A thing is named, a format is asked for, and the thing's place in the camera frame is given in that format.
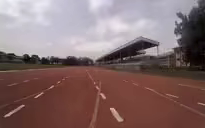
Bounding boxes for distant row of trees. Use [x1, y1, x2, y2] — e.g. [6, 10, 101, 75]
[22, 53, 95, 66]

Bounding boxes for roofed grandstand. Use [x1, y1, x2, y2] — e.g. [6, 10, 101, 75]
[95, 35, 176, 70]

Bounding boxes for red running track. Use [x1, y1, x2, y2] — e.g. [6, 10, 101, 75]
[0, 65, 205, 128]

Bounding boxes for grass verge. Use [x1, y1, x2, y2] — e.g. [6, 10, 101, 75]
[99, 64, 205, 81]

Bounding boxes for pale building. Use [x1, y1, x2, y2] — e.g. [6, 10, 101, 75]
[168, 46, 191, 69]

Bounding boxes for grass field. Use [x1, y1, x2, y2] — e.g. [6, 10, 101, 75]
[0, 63, 71, 72]

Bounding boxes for tall dark trees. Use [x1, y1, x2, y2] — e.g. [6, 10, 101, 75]
[173, 0, 205, 69]

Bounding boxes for distant buildings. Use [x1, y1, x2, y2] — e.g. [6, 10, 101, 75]
[0, 50, 25, 64]

